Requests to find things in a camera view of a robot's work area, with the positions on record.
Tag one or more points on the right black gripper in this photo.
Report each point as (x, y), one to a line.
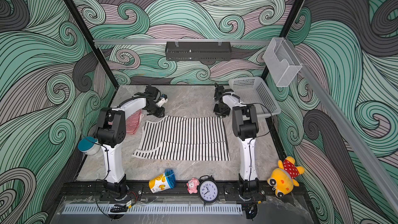
(223, 115)

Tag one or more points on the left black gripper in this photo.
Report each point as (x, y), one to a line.
(159, 114)

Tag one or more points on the red white striped tank top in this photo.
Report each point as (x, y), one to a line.
(133, 122)

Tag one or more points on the black white zebra tank top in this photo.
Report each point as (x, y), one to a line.
(184, 139)

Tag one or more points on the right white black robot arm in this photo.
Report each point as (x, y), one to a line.
(245, 128)

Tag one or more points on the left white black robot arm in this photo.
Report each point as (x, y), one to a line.
(110, 131)

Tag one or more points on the grey plastic laundry basket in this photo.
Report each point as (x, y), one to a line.
(253, 90)

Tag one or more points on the black alarm clock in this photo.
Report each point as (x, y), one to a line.
(208, 190)

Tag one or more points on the pink plush toy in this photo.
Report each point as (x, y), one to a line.
(192, 185)

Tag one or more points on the teal lidded white cup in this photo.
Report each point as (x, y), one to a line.
(89, 146)

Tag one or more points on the yellow blue snack cup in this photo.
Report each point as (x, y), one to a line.
(163, 182)

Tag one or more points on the yellow plush toy red shirt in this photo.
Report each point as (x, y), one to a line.
(283, 178)

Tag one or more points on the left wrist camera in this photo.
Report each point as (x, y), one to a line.
(162, 100)

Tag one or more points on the black metal wall shelf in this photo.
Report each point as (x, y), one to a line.
(198, 51)

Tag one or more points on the aluminium back wall rail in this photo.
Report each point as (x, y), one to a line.
(144, 41)

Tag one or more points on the aluminium wall rail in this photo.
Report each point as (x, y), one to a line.
(144, 41)
(315, 73)

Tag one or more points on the clear plastic wall bin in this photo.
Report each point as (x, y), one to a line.
(282, 61)

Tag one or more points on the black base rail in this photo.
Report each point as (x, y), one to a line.
(139, 190)

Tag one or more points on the aluminium right wall rail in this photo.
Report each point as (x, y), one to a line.
(315, 73)

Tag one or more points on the white slotted cable duct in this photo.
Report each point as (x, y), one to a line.
(199, 209)

